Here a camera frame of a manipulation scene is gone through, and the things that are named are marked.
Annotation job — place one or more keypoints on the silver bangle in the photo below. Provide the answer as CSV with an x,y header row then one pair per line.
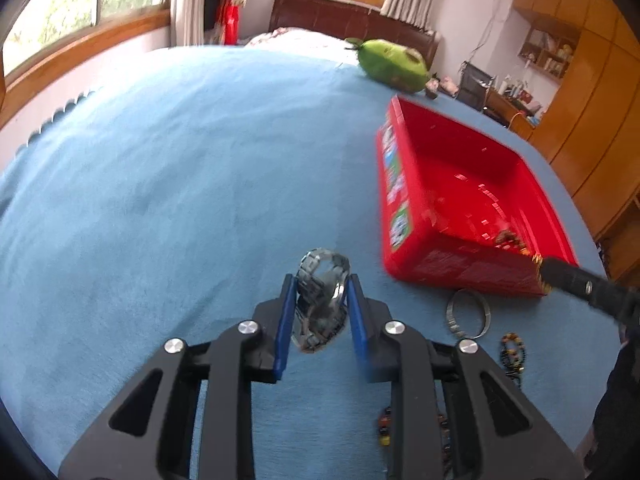
x,y
450,316

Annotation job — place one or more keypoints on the pink floral bedding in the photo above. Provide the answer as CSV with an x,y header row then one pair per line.
x,y
285,36

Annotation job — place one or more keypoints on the silver metal wristwatch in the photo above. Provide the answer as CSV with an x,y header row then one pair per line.
x,y
322,305

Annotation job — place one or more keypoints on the wooden desk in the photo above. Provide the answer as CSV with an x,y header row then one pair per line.
x,y
505,110

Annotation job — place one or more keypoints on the wooden wardrobe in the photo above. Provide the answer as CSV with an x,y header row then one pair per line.
x,y
595,110

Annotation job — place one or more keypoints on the black office chair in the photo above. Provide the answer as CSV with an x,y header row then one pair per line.
x,y
472,85

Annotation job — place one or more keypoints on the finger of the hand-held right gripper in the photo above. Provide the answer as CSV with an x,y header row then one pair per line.
x,y
585,287

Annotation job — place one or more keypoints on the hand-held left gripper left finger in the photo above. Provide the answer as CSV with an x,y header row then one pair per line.
x,y
284,332

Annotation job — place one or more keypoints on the large wooden frame window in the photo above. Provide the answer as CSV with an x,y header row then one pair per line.
x,y
75,10

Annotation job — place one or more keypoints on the red bag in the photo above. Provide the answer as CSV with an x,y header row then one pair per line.
x,y
230,22

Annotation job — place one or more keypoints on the green avocado plush toy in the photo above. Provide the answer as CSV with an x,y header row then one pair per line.
x,y
395,62

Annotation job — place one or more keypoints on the pink plush toy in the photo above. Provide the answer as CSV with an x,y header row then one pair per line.
x,y
448,85

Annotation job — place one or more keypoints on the dark wooden headboard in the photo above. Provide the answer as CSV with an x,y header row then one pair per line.
x,y
320,15

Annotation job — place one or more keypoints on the wooden wall shelf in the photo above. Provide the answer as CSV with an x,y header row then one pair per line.
x,y
547,52

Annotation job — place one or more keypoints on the red tin box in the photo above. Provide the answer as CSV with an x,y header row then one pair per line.
x,y
450,160

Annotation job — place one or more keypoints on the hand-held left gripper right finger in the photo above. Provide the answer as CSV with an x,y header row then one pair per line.
x,y
357,332

